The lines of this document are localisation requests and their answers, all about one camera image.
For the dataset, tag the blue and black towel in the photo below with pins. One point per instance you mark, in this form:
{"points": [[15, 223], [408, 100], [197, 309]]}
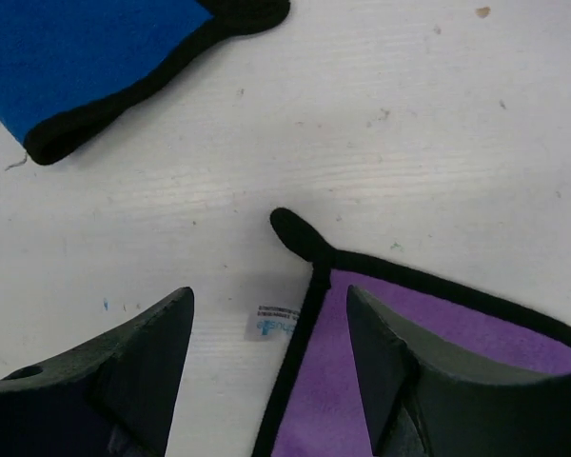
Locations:
{"points": [[68, 69]]}

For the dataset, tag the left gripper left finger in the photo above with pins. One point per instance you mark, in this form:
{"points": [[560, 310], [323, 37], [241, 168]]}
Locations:
{"points": [[113, 395]]}

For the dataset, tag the white towel label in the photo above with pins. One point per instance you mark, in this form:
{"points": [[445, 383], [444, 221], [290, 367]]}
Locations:
{"points": [[267, 323]]}

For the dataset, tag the purple and black towel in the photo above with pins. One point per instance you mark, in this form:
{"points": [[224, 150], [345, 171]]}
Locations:
{"points": [[315, 407]]}

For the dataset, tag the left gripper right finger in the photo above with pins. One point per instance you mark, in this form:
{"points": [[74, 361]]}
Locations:
{"points": [[425, 395]]}

